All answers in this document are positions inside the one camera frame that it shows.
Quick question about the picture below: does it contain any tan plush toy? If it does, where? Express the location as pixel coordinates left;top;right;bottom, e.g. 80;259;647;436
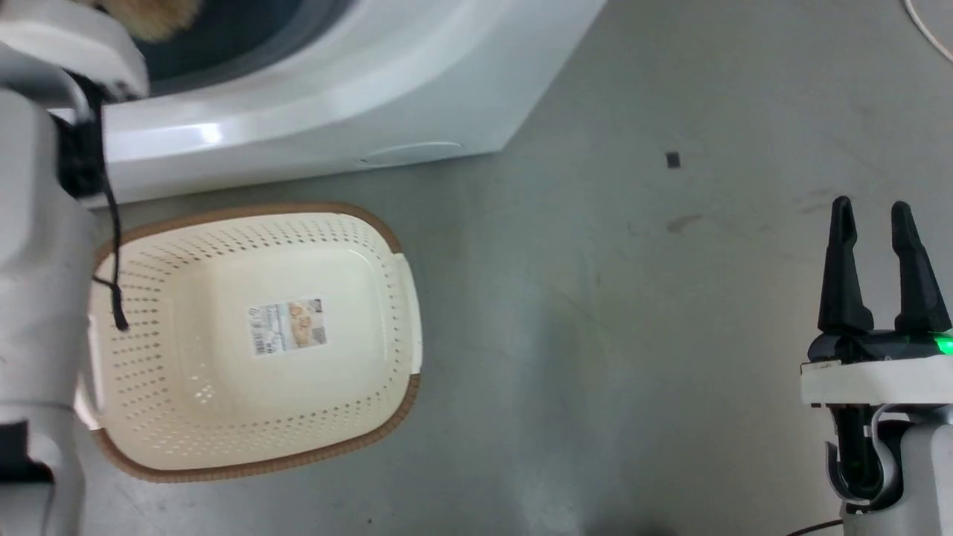
95;0;203;42

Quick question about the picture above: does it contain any printed paper label sticker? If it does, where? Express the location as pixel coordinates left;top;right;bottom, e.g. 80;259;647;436
248;299;328;357

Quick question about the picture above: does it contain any thin white floor cable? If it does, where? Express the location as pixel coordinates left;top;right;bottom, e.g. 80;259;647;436
903;0;953;63

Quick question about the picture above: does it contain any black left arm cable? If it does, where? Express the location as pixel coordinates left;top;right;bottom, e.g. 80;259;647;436
54;71;132;333

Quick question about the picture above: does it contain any cream perforated laundry basket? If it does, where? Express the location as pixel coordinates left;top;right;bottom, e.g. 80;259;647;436
74;202;424;483

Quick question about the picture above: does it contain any white front-load washing machine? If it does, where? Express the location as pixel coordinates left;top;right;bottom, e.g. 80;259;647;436
48;0;608;209

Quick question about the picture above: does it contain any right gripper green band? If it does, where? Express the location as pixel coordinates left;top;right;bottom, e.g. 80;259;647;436
800;196;953;409

